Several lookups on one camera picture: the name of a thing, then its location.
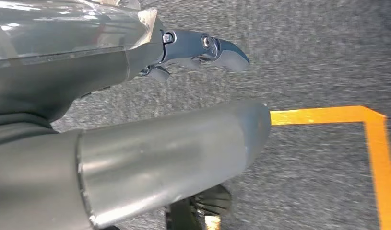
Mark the ribbed grey left arm sleeve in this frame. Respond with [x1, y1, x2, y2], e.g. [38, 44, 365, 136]
[0, 113, 60, 147]

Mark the dark robot foot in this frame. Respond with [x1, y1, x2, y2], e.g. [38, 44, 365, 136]
[165, 184, 232, 230]

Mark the yellow floor tape square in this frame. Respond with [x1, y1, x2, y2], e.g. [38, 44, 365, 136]
[204, 105, 391, 230]

